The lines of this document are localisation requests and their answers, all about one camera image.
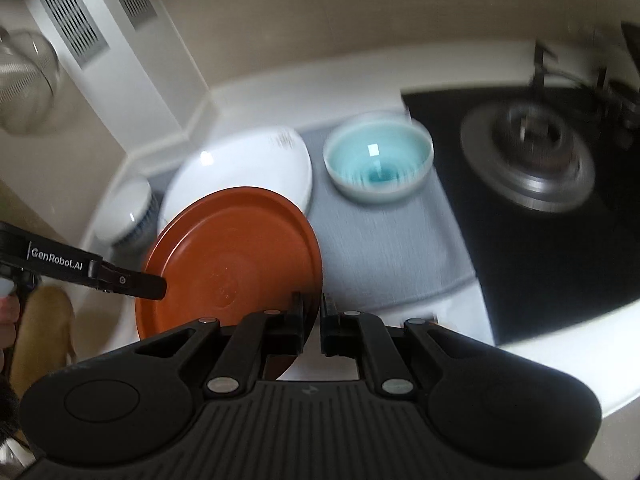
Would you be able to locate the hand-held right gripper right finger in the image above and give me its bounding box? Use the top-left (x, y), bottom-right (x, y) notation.
top-left (320, 291), bottom-right (483, 396)

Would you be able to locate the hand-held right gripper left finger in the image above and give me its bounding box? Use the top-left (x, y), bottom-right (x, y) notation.
top-left (132, 291), bottom-right (307, 396)

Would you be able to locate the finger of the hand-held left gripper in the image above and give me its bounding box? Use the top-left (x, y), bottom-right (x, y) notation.
top-left (87, 258), bottom-right (168, 301)

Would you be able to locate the orange plate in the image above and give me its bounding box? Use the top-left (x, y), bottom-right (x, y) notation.
top-left (135, 186), bottom-right (323, 381)

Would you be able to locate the person's left hand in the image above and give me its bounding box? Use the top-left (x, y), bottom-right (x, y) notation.
top-left (0, 280), bottom-right (23, 361)

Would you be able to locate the white bowl with blue stripes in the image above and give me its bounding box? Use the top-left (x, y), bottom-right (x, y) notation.
top-left (94, 176), bottom-right (161, 251)

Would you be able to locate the tan wooden object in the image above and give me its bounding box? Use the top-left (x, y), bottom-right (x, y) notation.
top-left (10, 285), bottom-right (77, 397)

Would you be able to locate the grey mat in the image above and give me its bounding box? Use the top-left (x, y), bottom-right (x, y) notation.
top-left (150, 125), bottom-right (478, 312)

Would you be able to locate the white oval plate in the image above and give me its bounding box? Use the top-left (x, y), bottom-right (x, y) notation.
top-left (157, 125), bottom-right (314, 241)

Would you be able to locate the clear glass bowl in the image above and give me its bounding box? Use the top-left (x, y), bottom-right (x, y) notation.
top-left (0, 27), bottom-right (62, 136)

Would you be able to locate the light blue bowl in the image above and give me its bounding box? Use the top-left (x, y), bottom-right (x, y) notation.
top-left (322, 110), bottom-right (434, 204)

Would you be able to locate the black glass cooktop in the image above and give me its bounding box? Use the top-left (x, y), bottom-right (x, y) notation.
top-left (401, 72), bottom-right (640, 348)

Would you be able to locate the white vent housing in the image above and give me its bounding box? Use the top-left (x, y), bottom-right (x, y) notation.
top-left (10, 0), bottom-right (217, 158)

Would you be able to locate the silver gas burner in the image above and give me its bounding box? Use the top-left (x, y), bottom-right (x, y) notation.
top-left (460, 101), bottom-right (597, 212)

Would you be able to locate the black pan support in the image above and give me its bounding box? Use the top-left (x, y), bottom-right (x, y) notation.
top-left (530, 40), bottom-right (640, 151)

